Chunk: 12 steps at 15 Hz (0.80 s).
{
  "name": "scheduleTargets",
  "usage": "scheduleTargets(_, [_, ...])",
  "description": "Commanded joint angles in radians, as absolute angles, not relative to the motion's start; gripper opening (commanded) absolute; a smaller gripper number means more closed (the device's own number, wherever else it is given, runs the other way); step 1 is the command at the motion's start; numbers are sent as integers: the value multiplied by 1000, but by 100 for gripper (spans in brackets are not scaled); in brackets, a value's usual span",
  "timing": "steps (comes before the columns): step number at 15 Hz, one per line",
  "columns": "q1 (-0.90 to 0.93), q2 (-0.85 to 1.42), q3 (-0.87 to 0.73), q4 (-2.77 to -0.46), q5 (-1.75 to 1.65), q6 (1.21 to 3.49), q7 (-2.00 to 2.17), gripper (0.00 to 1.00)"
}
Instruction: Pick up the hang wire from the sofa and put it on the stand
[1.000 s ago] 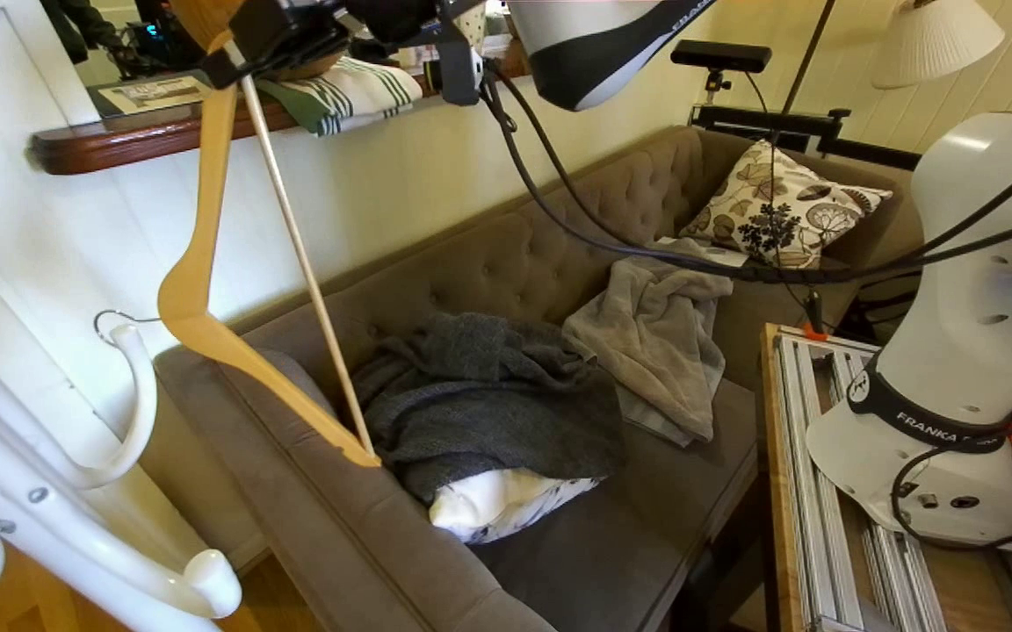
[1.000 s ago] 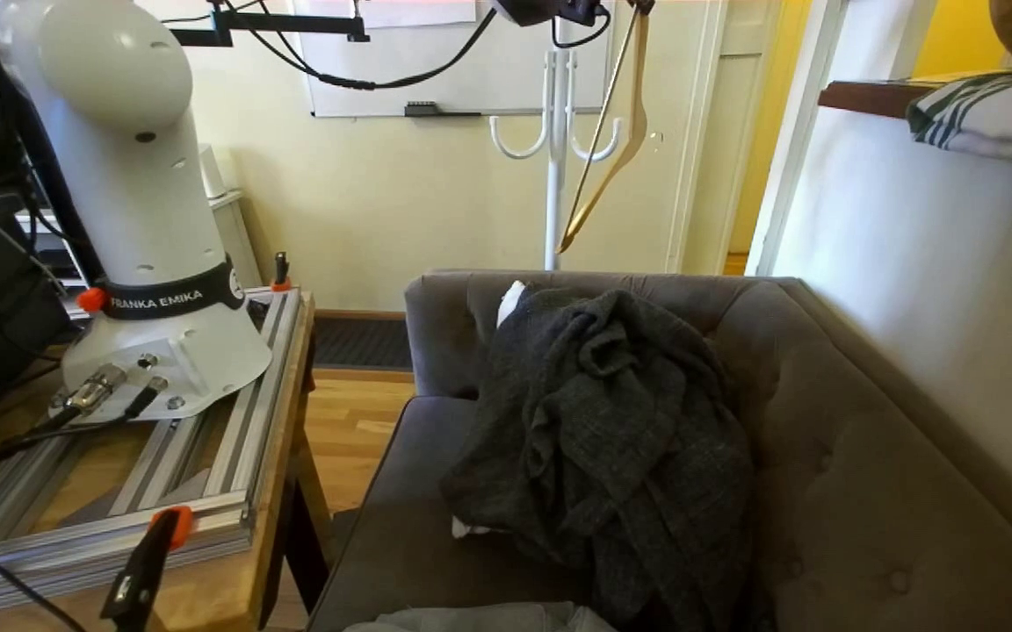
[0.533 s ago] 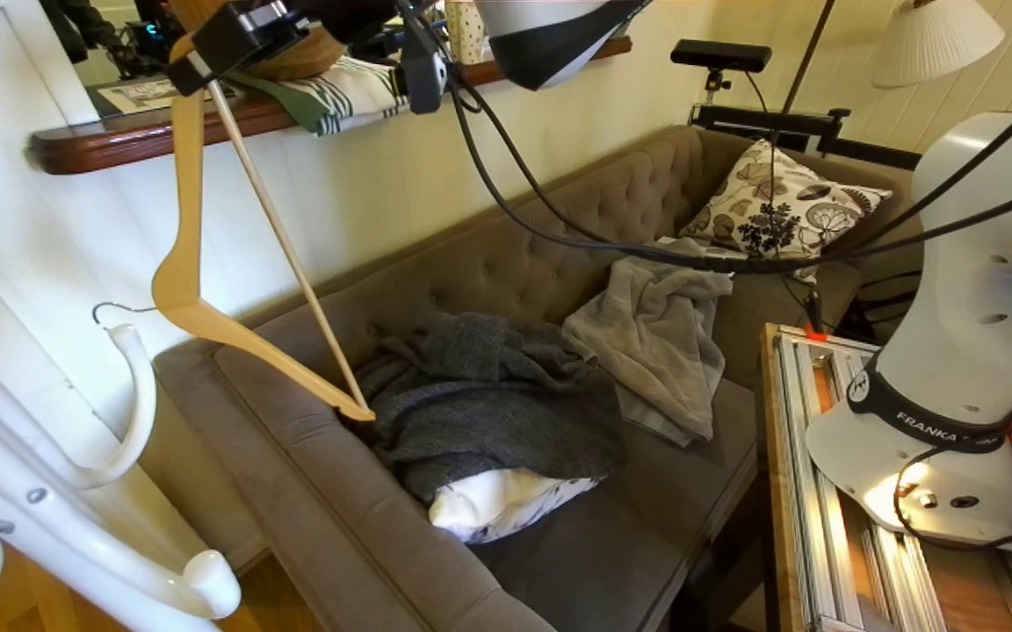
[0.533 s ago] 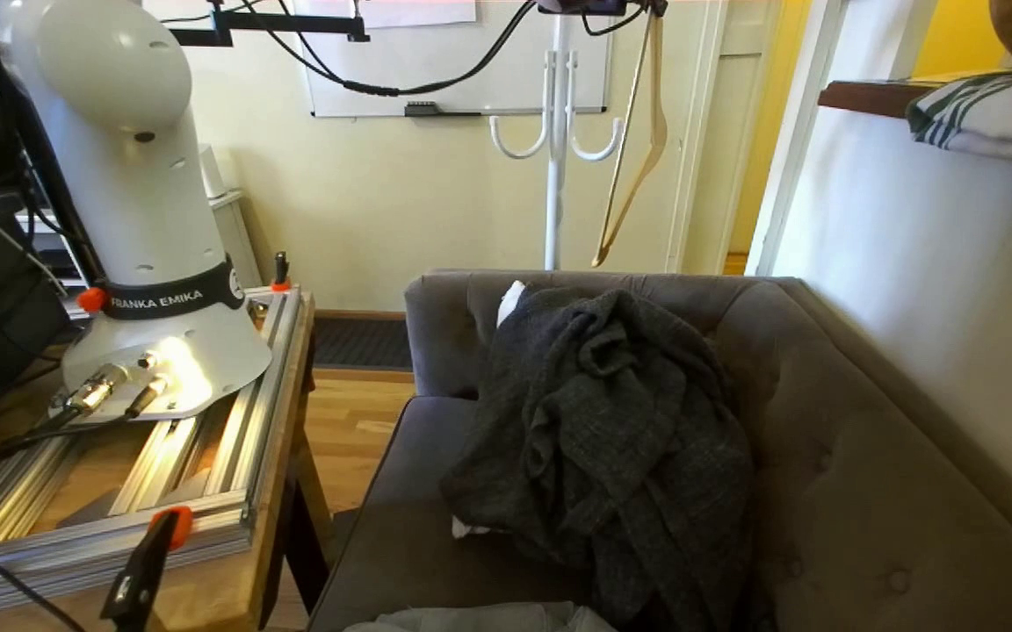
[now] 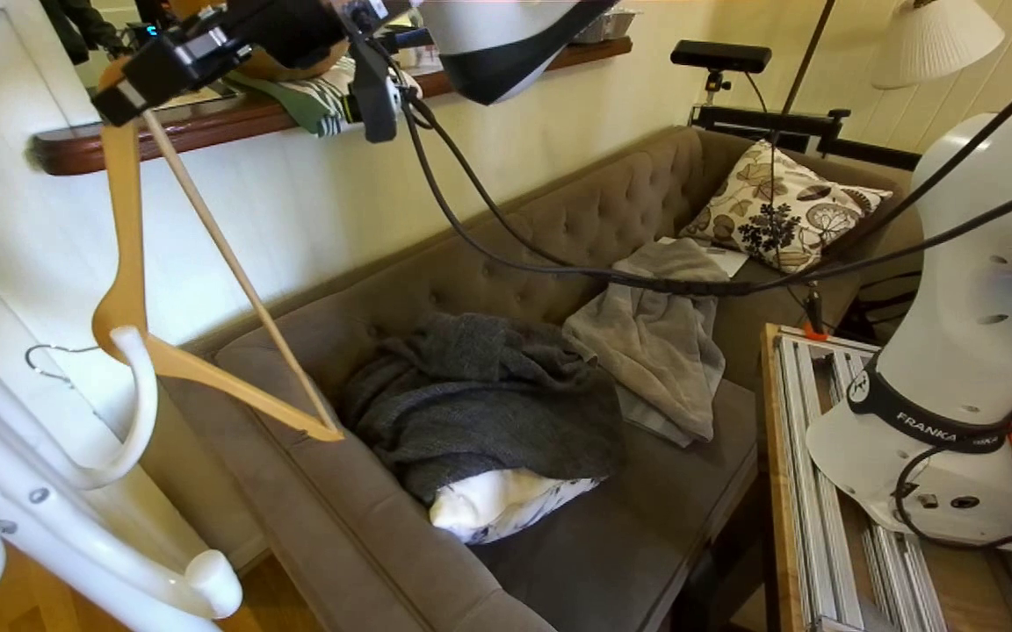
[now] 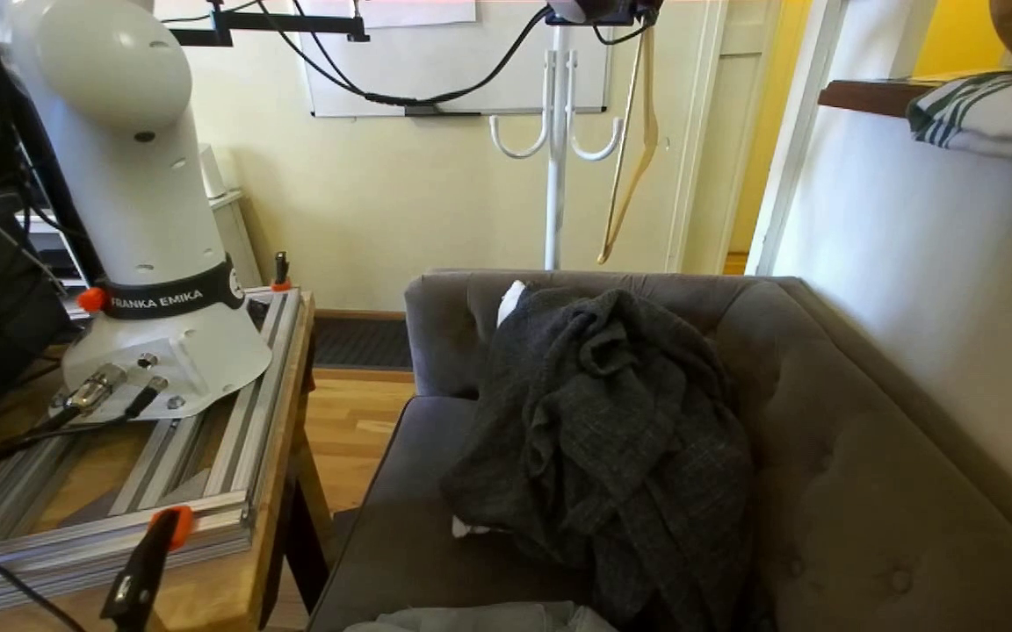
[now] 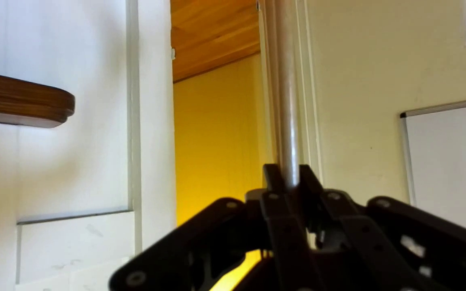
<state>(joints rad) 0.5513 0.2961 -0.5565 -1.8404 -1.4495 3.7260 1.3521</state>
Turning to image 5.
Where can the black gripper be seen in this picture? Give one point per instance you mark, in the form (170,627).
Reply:
(289,34)

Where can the wooden clothes hanger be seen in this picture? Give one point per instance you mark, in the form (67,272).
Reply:
(121,232)

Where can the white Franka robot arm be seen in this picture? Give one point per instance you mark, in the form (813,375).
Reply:
(976,328)

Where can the white coat stand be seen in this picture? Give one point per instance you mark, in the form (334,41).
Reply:
(36,468)

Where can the grey-brown tufted sofa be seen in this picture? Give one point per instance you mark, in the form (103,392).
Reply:
(577,222)

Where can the black clutter on shelf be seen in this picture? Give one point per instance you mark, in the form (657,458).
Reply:
(71,22)

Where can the green striped folded cloth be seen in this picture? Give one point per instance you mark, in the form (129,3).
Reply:
(308,110)

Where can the dark grey blanket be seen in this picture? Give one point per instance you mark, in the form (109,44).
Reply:
(483,399)

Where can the white crumpled cloth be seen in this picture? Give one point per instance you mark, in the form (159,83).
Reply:
(493,502)

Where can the light grey towel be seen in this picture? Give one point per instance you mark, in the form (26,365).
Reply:
(657,353)

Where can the thin black lamp pole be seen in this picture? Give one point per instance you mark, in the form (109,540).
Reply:
(811,57)

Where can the floral patterned pillow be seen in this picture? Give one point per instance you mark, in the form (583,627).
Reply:
(800,203)

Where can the white lamp shade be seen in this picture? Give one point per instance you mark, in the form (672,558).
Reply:
(932,41)

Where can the wooden table with aluminium rails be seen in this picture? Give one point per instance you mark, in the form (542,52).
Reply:
(835,564)

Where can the dark wooden wall shelf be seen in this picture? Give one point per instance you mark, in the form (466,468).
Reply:
(71,149)

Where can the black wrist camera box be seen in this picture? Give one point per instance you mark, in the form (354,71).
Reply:
(375,87)

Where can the black stereo camera bar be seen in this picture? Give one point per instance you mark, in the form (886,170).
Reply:
(722,52)

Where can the black metal rail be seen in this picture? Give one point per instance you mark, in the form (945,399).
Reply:
(789,122)

